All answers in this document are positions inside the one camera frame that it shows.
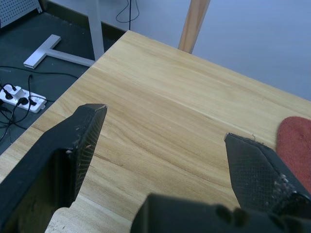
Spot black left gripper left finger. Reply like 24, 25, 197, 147
0, 103, 108, 233

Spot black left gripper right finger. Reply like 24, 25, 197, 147
223, 132, 311, 220

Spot red sock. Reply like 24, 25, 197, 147
276, 116, 311, 194

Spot white power strip with plugs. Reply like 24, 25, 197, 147
0, 83, 47, 114

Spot white T-shaped desk leg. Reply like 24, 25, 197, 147
23, 0, 105, 70

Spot white perforated panel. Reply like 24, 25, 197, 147
0, 0, 42, 29

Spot black floor cables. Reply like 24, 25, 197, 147
0, 65, 82, 144

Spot wooden frame post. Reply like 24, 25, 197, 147
178, 0, 211, 54

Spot black desk cable with adapter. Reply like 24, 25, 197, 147
116, 0, 140, 30

